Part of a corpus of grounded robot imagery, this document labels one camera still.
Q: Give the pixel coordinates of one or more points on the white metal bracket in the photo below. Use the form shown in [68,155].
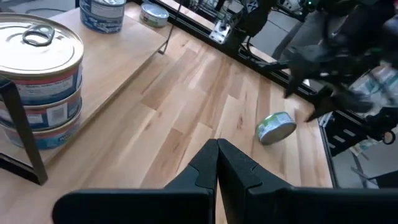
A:
[220,32]

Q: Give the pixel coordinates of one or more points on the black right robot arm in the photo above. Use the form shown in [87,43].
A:
[357,18]

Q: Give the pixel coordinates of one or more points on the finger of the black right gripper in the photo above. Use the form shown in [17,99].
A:
[323,102]
[295,79]

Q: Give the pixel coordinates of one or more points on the gold-lid blue red can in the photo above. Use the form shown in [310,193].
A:
[56,115]
[40,56]
[53,137]

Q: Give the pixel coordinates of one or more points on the silver-lid blue label can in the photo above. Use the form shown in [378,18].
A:
[102,9]
[102,25]

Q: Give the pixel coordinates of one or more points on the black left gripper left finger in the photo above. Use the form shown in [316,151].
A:
[140,208]

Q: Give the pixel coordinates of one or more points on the wooden shelf black metal legs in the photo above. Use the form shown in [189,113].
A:
[118,62]

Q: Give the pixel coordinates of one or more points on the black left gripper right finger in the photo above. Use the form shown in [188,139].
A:
[311,208]

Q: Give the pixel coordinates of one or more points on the silver-lid green label can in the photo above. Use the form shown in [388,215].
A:
[154,15]
[275,129]

